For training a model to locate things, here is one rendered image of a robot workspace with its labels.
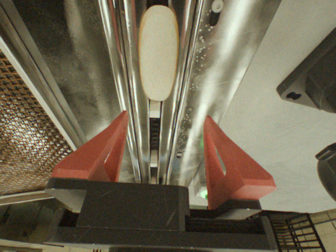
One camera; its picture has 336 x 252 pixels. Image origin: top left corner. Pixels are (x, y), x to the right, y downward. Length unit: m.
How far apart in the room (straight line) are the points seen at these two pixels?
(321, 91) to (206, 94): 0.12
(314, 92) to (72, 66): 0.29
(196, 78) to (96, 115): 0.18
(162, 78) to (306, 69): 0.17
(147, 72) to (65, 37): 0.10
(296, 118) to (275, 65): 0.13
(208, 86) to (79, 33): 0.15
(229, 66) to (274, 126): 0.20
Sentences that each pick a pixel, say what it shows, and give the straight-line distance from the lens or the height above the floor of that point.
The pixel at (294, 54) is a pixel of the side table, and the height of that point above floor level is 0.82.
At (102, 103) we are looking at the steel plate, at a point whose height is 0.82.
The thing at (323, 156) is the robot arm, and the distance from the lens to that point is 0.21.
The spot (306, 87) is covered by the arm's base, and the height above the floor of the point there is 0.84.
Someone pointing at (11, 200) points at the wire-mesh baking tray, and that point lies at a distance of 0.43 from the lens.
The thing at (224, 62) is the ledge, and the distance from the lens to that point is 0.17.
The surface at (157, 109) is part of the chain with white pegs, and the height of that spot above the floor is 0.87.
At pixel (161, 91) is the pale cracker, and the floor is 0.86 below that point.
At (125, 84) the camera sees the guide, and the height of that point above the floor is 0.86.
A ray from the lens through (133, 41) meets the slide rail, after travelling 0.17.
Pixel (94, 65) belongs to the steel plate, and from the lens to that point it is 0.23.
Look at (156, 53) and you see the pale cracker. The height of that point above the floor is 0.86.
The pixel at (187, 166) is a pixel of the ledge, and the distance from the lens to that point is 0.34.
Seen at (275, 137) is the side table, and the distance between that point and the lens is 0.39.
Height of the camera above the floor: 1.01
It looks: 39 degrees down
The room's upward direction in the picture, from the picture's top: 180 degrees clockwise
